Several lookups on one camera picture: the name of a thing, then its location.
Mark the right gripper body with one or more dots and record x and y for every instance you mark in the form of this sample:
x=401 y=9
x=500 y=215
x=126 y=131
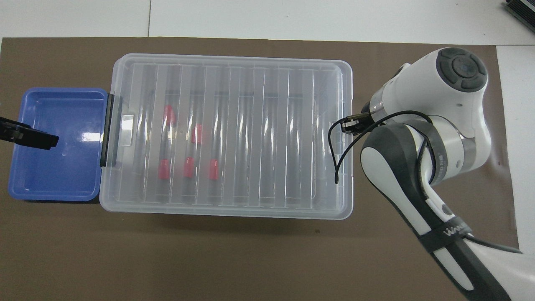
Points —
x=366 y=118

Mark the blue plastic tray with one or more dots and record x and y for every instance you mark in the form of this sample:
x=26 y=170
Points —
x=62 y=167

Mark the red block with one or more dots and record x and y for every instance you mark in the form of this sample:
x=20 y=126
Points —
x=197 y=133
x=164 y=169
x=169 y=115

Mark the clear plastic lidded box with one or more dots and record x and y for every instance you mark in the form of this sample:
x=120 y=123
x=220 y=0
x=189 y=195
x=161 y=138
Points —
x=250 y=138

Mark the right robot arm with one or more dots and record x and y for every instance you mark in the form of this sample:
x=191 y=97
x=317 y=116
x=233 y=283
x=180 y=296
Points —
x=443 y=100

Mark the black ribbed box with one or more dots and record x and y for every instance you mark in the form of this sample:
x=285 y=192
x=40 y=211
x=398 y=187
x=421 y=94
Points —
x=522 y=9

